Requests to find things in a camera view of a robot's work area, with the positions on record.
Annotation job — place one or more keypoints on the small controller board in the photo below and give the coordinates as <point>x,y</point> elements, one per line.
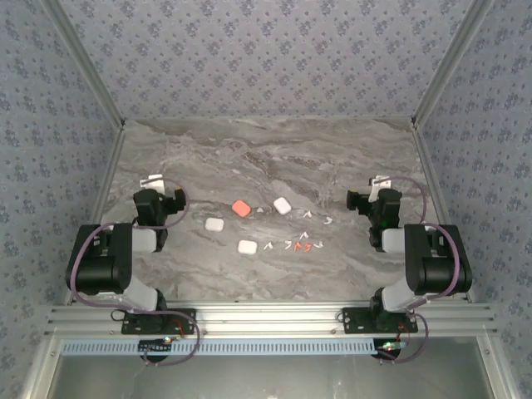
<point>154,346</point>
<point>388,347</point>

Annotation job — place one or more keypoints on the white earbud charging case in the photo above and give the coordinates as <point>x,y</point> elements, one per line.
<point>214,225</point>
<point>247,247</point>
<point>282,205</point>

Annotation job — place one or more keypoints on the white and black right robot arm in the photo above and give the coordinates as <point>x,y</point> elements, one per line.
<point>436,266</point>

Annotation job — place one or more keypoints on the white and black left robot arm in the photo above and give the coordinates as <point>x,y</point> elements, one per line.
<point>95,266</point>

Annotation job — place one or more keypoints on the aluminium side rail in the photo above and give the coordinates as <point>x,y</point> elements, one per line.
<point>434,187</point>
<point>104,187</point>

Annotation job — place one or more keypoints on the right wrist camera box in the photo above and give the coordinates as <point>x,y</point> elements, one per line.
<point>376,185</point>

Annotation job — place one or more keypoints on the grey metal sheet panel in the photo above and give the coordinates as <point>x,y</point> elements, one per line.
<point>270,378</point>

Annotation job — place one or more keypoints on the pink earbud charging case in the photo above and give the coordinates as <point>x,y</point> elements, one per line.
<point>241,208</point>

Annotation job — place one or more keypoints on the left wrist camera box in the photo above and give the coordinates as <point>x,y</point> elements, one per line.
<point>153,183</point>

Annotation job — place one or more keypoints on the aluminium lower frame leg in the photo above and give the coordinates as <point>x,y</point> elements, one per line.
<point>41,370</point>
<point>492,370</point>

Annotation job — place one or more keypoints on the aluminium mounting rail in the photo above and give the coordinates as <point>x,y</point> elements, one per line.
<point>270,318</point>

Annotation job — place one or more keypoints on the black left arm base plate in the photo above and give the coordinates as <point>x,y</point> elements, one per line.
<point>183,312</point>

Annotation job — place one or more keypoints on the aluminium corner post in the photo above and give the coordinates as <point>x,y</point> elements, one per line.
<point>448,62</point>
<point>89,62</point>

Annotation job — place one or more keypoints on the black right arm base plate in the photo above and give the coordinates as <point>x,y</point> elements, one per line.
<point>353,326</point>

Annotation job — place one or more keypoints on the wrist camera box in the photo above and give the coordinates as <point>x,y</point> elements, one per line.
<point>153,183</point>
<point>376,185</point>

